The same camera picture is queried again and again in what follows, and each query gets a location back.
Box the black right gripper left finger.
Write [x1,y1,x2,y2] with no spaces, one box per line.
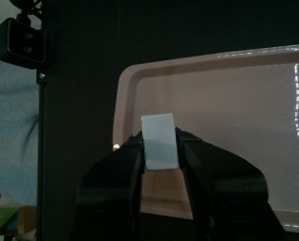
[69,131,146,241]

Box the green box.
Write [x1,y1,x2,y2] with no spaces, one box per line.
[0,206,21,235]

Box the black mounted camera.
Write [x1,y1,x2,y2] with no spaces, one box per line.
[0,17,47,70]

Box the light blue cloth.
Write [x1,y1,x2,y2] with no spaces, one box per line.
[0,29,42,207]

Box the pink plastic drawer tray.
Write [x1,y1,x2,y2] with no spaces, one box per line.
[113,42,299,234]

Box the black frame post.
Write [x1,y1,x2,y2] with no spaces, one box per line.
[35,0,50,241]

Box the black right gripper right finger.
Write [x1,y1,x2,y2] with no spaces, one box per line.
[174,126,289,241]

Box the white sushi rice piece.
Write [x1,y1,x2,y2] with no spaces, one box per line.
[139,113,181,171]

